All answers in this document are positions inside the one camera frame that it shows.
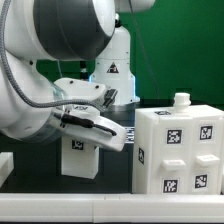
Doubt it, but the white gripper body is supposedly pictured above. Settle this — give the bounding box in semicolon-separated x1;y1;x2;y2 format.
53;109;127;152

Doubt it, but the white cabinet body box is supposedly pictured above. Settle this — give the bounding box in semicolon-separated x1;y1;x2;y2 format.
132;93;224;195

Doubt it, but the white door panel with knob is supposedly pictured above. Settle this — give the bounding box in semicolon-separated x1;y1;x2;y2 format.
160;122;188;195

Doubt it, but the white cabinet door panel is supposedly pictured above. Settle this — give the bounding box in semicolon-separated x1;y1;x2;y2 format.
190;119;223;195

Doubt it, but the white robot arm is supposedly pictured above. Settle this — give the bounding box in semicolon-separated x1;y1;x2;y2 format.
0;0;155;151

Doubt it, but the white flat panel piece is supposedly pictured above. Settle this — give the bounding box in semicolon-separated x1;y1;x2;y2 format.
61;137;99;179

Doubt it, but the white marker sheet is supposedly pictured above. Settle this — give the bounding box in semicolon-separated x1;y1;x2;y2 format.
125;127;134;144

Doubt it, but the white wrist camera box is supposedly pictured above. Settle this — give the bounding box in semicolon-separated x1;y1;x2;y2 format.
54;78;118;111

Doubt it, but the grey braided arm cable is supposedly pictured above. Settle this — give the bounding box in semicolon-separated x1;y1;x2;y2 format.
0;0;108;113

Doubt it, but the white front fence rail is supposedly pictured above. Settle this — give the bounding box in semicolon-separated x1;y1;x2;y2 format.
0;194;224;223

